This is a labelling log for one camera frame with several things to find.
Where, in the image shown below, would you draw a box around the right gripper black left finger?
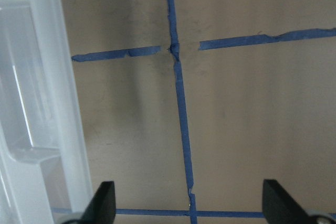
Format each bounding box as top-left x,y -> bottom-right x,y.
61,181 -> 116,224

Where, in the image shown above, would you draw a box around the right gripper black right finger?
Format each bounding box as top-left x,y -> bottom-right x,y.
262,179 -> 333,224

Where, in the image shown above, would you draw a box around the clear plastic box lid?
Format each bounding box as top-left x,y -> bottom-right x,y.
1,0 -> 93,223

